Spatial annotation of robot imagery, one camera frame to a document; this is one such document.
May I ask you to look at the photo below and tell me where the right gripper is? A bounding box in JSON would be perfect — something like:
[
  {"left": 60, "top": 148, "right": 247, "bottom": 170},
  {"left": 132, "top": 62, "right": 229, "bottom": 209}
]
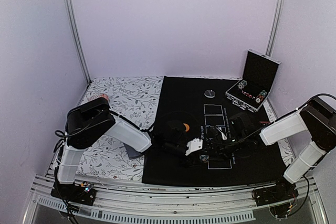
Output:
[{"left": 206, "top": 132, "right": 247, "bottom": 162}]

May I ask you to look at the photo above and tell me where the blue white chip stack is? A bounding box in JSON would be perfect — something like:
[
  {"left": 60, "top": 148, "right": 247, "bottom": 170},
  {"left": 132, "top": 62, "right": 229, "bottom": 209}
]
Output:
[{"left": 199, "top": 155, "right": 209, "bottom": 163}]

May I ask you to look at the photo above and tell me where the orange big blind button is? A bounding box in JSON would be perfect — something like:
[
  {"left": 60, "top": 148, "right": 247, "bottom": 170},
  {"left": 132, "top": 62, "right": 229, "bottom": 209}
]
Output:
[{"left": 183, "top": 123, "right": 190, "bottom": 132}]

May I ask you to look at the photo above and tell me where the black dealer button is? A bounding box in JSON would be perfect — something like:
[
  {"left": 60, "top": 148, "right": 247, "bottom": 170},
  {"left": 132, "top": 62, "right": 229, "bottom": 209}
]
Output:
[{"left": 204, "top": 89, "right": 216, "bottom": 99}]

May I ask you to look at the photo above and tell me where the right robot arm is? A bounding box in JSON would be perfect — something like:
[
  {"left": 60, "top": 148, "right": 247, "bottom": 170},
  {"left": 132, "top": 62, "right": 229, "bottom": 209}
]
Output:
[{"left": 210, "top": 93, "right": 335, "bottom": 201}]

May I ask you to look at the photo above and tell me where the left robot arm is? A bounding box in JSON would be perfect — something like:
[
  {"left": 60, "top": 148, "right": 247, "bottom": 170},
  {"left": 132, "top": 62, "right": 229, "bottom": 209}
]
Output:
[{"left": 55, "top": 98, "right": 203, "bottom": 200}]

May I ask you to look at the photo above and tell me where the black poker mat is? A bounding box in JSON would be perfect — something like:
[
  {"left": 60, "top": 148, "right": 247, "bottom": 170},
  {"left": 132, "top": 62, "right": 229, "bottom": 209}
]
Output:
[{"left": 142, "top": 77, "right": 286, "bottom": 187}]

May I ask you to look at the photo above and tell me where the blue card deck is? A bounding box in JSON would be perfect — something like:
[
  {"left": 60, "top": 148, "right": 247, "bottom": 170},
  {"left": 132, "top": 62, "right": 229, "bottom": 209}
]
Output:
[{"left": 124, "top": 144, "right": 142, "bottom": 160}]

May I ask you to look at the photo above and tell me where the left chip stack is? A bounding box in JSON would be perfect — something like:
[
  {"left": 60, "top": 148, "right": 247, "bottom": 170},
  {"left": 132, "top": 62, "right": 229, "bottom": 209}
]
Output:
[{"left": 237, "top": 80, "right": 248, "bottom": 90}]

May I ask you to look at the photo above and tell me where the right chip stack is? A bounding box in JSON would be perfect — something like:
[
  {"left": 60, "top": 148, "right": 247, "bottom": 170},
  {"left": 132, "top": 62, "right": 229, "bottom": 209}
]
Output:
[{"left": 255, "top": 90, "right": 268, "bottom": 103}]

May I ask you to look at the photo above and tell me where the floral tablecloth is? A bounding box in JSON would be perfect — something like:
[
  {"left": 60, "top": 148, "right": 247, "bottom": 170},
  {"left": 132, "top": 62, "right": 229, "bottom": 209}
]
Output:
[{"left": 51, "top": 76, "right": 165, "bottom": 182}]

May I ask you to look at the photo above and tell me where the aluminium poker chip case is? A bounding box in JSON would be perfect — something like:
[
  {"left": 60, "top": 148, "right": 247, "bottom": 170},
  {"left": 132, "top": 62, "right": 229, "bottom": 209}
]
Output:
[{"left": 225, "top": 49, "right": 281, "bottom": 113}]

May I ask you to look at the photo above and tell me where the red patterned bowl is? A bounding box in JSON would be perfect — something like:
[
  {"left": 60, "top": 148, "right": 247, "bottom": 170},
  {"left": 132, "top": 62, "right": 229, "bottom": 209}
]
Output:
[{"left": 88, "top": 93, "right": 109, "bottom": 101}]

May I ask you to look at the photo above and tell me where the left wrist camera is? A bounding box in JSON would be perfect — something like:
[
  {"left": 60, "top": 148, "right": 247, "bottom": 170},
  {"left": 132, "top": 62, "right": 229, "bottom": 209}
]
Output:
[{"left": 185, "top": 138, "right": 203, "bottom": 156}]

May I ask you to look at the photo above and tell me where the aluminium front rail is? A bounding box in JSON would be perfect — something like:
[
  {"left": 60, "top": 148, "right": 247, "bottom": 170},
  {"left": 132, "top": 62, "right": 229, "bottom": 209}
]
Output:
[{"left": 22, "top": 174, "right": 331, "bottom": 224}]

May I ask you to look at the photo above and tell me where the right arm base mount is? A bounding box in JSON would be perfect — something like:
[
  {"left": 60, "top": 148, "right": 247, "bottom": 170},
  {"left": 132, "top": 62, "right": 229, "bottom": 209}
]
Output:
[{"left": 251, "top": 178, "right": 299, "bottom": 219}]

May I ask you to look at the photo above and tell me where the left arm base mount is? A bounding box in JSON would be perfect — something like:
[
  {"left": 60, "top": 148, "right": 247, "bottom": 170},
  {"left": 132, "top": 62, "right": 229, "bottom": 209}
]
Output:
[{"left": 50, "top": 178, "right": 97, "bottom": 206}]

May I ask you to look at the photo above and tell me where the right aluminium post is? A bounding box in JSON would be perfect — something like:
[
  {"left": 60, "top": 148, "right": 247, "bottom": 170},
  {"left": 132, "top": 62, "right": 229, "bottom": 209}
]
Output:
[{"left": 265, "top": 0, "right": 285, "bottom": 57}]

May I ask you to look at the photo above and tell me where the aluminium post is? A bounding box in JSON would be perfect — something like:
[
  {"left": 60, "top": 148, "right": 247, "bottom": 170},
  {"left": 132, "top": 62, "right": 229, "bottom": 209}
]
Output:
[
  {"left": 265, "top": 0, "right": 285, "bottom": 57},
  {"left": 64, "top": 0, "right": 91, "bottom": 85}
]

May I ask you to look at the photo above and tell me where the left aluminium post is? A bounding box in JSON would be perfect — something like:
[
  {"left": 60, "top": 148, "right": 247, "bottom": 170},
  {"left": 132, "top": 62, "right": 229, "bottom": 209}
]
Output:
[{"left": 64, "top": 0, "right": 91, "bottom": 85}]

